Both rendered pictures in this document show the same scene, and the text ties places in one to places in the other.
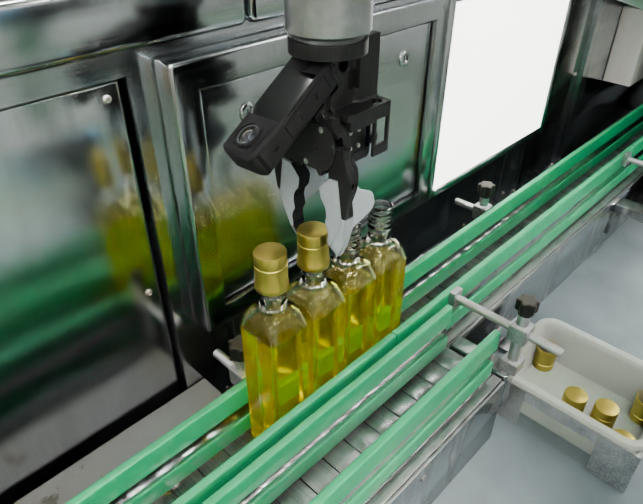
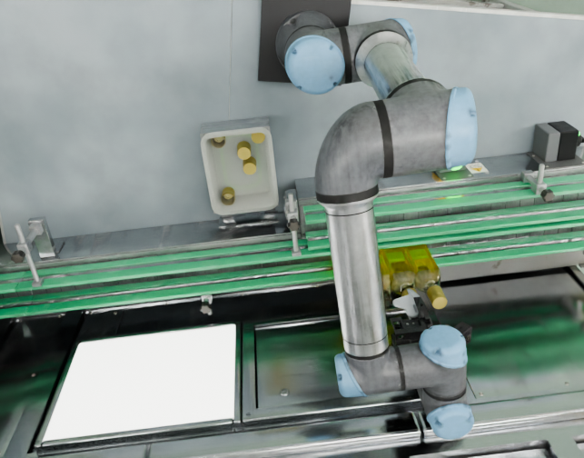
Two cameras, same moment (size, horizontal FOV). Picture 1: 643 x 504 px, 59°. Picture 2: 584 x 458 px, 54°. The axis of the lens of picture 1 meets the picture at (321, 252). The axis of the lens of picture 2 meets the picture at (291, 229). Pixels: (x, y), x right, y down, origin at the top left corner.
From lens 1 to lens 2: 1.03 m
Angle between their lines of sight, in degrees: 40
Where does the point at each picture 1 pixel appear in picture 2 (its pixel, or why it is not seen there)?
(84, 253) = (482, 345)
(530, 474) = (296, 152)
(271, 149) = (463, 327)
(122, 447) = (461, 273)
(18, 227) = (513, 358)
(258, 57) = (411, 394)
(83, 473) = (480, 270)
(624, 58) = not seen: outside the picture
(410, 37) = (280, 402)
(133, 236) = not seen: hidden behind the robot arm
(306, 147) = not seen: hidden behind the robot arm
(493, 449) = (298, 173)
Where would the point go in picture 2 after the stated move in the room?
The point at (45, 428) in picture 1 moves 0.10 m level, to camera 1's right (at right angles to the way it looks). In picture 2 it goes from (491, 293) to (468, 274)
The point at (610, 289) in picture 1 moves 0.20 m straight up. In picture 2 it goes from (112, 204) to (95, 241)
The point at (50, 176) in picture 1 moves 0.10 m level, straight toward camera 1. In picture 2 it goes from (502, 372) to (520, 337)
